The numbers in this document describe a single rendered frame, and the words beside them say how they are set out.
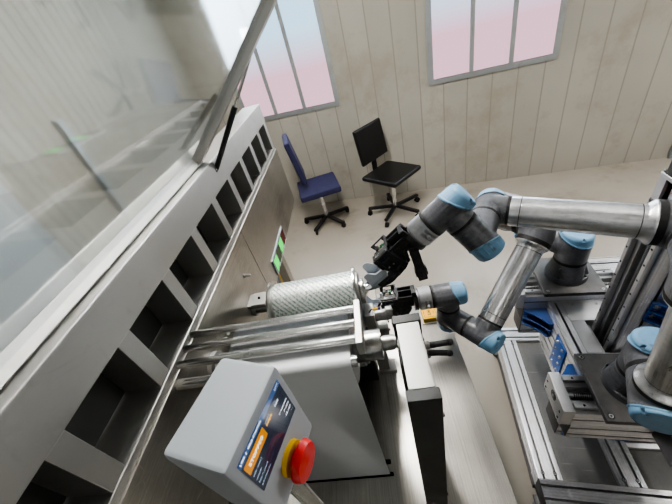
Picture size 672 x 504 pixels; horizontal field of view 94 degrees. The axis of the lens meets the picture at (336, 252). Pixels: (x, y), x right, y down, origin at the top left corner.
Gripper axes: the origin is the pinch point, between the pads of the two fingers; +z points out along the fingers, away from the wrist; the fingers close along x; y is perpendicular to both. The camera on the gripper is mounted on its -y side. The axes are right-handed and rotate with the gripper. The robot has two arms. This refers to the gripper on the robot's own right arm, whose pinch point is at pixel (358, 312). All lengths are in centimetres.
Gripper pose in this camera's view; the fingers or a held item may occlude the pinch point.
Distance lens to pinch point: 108.0
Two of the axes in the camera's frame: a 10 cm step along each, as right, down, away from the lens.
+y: -2.3, -7.7, -5.9
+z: -9.7, 1.8, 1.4
